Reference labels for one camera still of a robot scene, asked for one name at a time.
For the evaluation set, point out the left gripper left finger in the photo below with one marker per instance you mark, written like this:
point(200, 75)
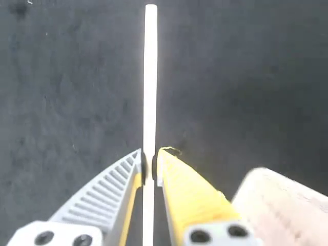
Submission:
point(102, 194)

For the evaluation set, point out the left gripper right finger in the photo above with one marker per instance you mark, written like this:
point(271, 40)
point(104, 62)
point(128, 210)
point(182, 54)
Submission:
point(189, 197)

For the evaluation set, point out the wooden chopstick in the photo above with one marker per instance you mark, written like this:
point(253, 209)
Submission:
point(150, 107)

